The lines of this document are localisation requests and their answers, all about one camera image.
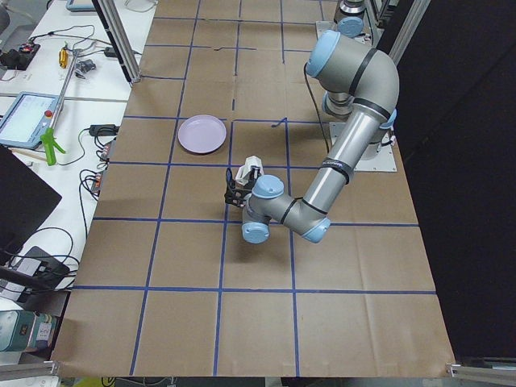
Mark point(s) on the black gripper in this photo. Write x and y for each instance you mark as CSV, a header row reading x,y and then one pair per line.
x,y
254,173

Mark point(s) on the lavender round plate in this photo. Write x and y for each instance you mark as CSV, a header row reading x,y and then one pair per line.
x,y
202,134

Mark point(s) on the blue teach pendant tablet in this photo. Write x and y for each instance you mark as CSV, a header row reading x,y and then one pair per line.
x,y
27,119

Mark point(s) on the teal box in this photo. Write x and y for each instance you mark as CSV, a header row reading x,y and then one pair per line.
x,y
16,329

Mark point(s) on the green plastic clamp tool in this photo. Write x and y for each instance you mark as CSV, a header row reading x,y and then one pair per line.
x,y
48,140

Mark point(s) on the aluminium frame post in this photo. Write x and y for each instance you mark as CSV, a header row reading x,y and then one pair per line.
x,y
113,26

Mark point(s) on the black monitor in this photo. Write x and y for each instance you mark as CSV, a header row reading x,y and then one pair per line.
x,y
26,202

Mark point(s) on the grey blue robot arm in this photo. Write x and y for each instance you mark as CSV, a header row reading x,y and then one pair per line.
x,y
362,86

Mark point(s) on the yellow handled tool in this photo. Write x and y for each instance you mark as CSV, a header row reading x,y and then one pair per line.
x,y
63,57

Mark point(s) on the brown cardboard table cover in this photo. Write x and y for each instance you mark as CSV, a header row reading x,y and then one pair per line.
x,y
233,235

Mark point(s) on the black power adapter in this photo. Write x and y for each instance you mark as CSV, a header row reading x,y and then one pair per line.
x,y
103,130

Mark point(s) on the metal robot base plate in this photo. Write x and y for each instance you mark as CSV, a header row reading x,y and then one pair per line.
x,y
378,158

